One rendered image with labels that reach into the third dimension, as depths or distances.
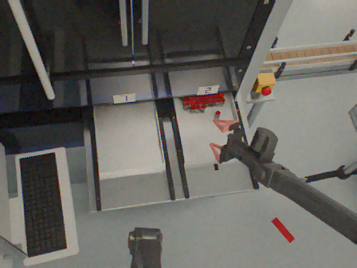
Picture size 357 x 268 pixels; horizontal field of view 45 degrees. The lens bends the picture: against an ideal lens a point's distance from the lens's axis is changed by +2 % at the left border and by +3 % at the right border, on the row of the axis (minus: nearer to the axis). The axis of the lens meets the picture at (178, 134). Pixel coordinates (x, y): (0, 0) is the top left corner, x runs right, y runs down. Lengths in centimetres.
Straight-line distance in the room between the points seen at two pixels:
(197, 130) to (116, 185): 41
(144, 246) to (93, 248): 146
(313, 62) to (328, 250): 119
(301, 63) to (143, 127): 78
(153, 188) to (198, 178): 19
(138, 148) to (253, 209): 113
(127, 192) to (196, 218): 97
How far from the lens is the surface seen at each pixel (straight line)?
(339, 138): 302
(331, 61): 208
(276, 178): 120
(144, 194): 166
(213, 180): 171
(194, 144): 175
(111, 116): 180
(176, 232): 254
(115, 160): 171
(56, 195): 175
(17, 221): 178
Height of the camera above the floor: 247
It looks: 64 degrees down
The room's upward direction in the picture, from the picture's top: 11 degrees clockwise
